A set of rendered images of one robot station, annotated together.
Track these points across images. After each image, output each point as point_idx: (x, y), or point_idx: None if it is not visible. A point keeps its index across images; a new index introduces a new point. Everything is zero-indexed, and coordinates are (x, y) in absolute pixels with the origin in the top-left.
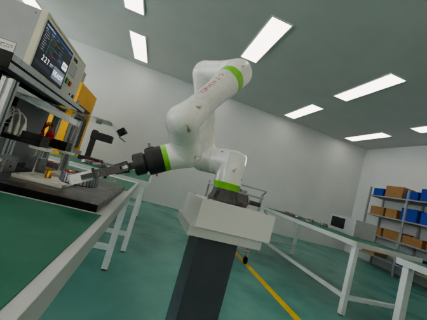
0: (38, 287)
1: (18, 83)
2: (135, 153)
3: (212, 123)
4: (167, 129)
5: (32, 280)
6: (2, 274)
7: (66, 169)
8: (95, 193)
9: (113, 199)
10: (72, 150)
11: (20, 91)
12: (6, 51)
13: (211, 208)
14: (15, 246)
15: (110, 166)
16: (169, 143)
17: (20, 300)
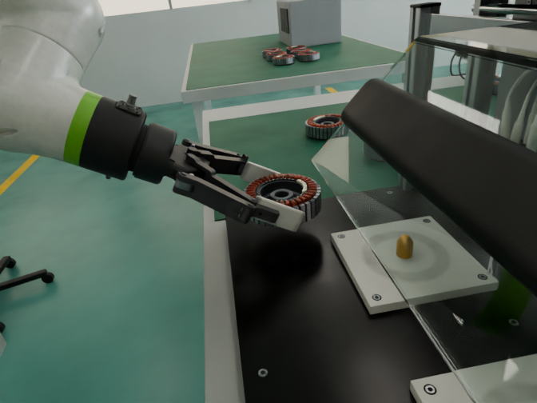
0: (205, 144)
1: (416, 11)
2: (169, 128)
3: None
4: (97, 47)
5: (209, 145)
6: (222, 142)
7: (304, 177)
8: (274, 284)
9: (237, 361)
10: None
11: (437, 23)
12: None
13: None
14: (236, 152)
15: (212, 147)
16: (79, 81)
17: (207, 140)
